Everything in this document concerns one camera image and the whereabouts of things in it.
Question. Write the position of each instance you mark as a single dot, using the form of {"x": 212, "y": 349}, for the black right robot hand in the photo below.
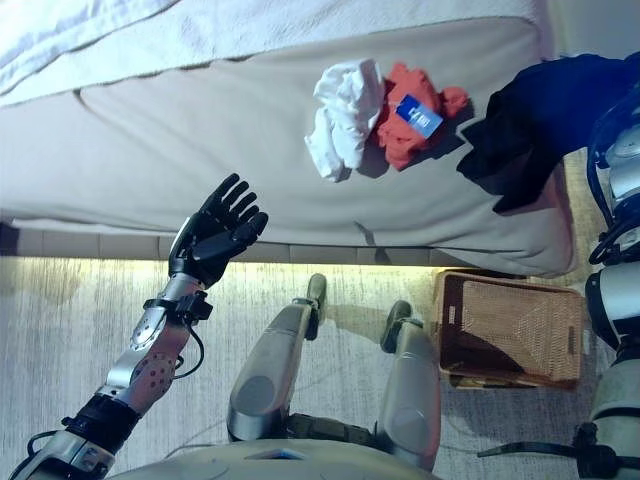
{"x": 622, "y": 115}

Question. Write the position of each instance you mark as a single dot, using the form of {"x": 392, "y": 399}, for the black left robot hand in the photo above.
{"x": 215, "y": 235}

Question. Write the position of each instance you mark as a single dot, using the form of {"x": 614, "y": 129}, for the dark navy garment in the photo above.
{"x": 530, "y": 130}

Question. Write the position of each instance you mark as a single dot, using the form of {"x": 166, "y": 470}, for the white garment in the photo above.
{"x": 345, "y": 115}

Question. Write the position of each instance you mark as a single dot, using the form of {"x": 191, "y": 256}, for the blue paper tag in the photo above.
{"x": 419, "y": 116}

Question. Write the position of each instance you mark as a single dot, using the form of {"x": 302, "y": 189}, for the orange garment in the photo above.
{"x": 405, "y": 145}

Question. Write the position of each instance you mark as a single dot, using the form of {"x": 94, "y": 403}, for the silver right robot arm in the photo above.
{"x": 615, "y": 300}

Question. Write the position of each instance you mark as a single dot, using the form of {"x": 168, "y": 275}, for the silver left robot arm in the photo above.
{"x": 145, "y": 355}

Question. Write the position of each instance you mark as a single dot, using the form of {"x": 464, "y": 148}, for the woven wicker basket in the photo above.
{"x": 510, "y": 330}

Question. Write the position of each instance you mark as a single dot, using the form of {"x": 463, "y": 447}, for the silver left robot leg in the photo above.
{"x": 272, "y": 360}

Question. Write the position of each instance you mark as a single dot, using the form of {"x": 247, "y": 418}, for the silver robot leg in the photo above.
{"x": 410, "y": 380}
{"x": 272, "y": 360}

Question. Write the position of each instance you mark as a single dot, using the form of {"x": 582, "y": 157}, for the white textured blanket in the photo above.
{"x": 250, "y": 30}

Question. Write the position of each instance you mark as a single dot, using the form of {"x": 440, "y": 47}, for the grey robot torso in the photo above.
{"x": 225, "y": 462}

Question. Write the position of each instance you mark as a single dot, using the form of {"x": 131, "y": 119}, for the silver right robot leg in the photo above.
{"x": 410, "y": 380}

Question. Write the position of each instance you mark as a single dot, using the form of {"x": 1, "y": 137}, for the white duvet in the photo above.
{"x": 45, "y": 35}

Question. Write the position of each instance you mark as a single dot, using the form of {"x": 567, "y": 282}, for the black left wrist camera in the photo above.
{"x": 195, "y": 307}

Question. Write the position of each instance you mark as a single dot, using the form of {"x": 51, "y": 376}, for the beige bed frame base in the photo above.
{"x": 125, "y": 245}

